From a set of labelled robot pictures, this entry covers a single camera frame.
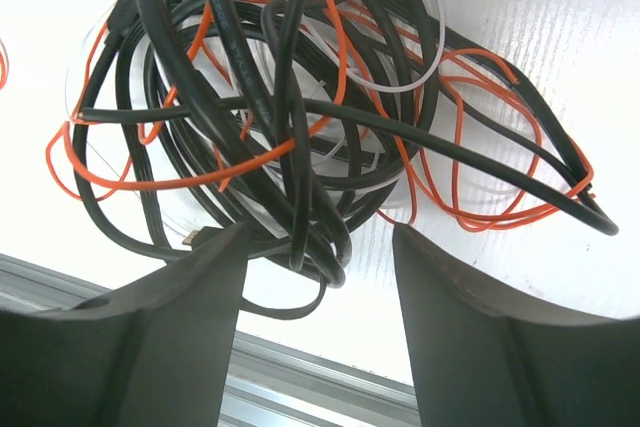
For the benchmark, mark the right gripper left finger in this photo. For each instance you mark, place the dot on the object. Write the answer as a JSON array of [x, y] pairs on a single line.
[[152, 353]]

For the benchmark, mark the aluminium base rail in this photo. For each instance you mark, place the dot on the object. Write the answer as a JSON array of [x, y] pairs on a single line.
[[266, 384]]

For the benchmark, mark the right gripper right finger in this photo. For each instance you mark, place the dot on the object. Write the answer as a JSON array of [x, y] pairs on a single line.
[[483, 353]]

